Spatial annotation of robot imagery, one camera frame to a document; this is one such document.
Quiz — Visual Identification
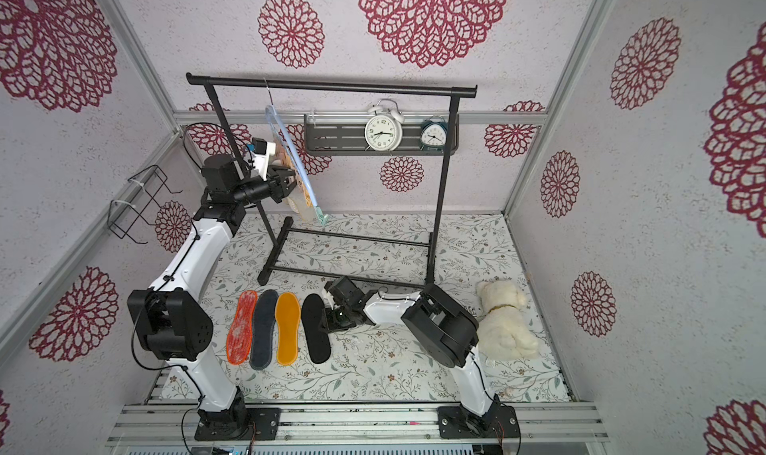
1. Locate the yellow-edged grey felt insole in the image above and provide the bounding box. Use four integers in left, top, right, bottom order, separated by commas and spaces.
284, 180, 317, 223

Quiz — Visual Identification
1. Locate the dark grey felt insole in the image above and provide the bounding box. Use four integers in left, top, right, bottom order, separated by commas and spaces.
249, 289, 278, 370

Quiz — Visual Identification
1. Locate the red translucent gel insole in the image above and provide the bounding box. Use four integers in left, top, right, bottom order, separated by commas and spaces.
225, 291, 259, 365

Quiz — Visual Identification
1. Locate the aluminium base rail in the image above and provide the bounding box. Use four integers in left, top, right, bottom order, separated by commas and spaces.
106, 402, 611, 454

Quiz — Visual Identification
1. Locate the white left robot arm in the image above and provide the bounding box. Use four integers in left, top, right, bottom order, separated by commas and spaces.
127, 154, 297, 441

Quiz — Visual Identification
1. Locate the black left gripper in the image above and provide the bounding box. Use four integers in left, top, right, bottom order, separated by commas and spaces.
231, 166, 305, 208

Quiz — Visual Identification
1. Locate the white twin-bell alarm clock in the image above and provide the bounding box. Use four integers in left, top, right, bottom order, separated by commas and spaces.
364, 98, 405, 153

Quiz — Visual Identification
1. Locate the small green alarm clock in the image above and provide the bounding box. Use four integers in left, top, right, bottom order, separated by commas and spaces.
419, 119, 448, 152

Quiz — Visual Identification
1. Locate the white dotted foam insole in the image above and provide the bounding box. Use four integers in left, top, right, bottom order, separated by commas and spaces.
301, 293, 331, 364

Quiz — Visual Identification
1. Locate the orange yellow insole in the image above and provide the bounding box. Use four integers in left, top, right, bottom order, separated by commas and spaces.
275, 293, 301, 366

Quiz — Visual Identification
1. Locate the black wire wall basket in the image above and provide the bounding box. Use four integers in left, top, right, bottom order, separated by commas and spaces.
106, 164, 183, 245

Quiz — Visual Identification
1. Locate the light blue clip hanger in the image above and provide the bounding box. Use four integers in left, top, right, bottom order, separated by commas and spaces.
263, 80, 328, 227

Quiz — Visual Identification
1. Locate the black metal clothes rack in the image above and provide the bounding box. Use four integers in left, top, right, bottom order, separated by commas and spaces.
186, 72, 478, 289

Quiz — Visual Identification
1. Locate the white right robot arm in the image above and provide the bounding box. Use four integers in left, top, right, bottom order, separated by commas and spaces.
324, 277, 522, 441

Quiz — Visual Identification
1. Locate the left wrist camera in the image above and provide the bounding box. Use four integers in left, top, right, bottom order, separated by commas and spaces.
247, 138, 276, 180

